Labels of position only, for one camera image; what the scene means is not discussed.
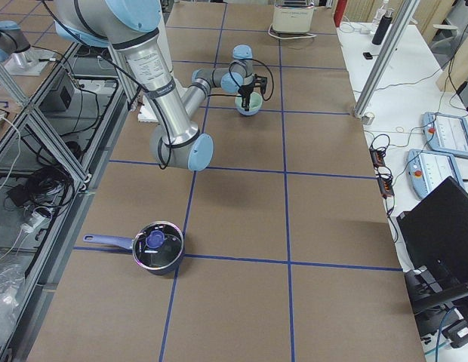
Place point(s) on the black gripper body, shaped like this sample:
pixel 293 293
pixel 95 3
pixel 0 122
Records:
pixel 245 91

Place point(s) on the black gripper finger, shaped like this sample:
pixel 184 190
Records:
pixel 246 103

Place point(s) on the green bowl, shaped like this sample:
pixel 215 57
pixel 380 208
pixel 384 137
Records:
pixel 256 100

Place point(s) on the blue bowl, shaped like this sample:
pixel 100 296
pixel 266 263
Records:
pixel 249 112

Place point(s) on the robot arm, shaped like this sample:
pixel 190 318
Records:
pixel 132 28
pixel 12 40

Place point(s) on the cream toaster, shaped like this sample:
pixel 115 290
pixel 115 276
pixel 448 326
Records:
pixel 292 16

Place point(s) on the black water bottle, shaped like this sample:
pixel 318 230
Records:
pixel 383 26

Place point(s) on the dark blue saucepan with lid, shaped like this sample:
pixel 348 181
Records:
pixel 158 247

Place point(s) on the blue teach pendant tablet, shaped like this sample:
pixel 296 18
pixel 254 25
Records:
pixel 446 133
pixel 427 170

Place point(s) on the black laptop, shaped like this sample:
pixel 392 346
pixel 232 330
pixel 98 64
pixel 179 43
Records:
pixel 436 230

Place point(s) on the aluminium frame post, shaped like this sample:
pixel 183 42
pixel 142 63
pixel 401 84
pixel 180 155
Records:
pixel 361 56

